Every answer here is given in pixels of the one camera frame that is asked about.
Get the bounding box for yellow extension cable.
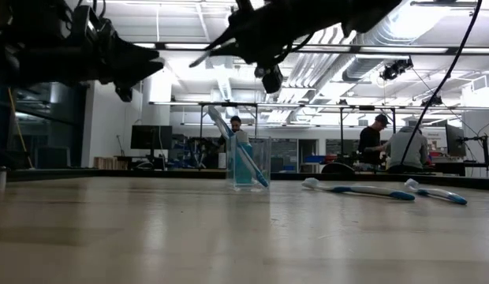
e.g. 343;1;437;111
0;0;33;169

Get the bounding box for black aluminium table frame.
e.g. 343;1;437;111
0;167;489;191

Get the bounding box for person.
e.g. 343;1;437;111
356;113;392;166
218;115;245;169
386;125;431;171

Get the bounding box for silver ventilation ducts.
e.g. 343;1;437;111
283;0;446;92

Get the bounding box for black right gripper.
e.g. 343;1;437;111
204;0;320;95

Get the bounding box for black overhead truss frame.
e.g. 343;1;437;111
148;100;489;170

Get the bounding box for long overhead light bar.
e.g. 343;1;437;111
132;40;489;55

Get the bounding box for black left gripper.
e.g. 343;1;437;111
70;3;166;103

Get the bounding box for wooden crate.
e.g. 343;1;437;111
93;156;129;170

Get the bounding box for black computer monitor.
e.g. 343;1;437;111
129;124;174;151

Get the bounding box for teal mouthwash bottle white cap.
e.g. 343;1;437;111
233;129;256;185

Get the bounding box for blue white toothbrush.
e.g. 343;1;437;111
404;177;468;207
207;105;270;189
301;177;416;202

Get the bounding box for clear acrylic holder box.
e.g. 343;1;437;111
227;134;272;193

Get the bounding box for black monitor on arm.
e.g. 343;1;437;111
444;124;466;158

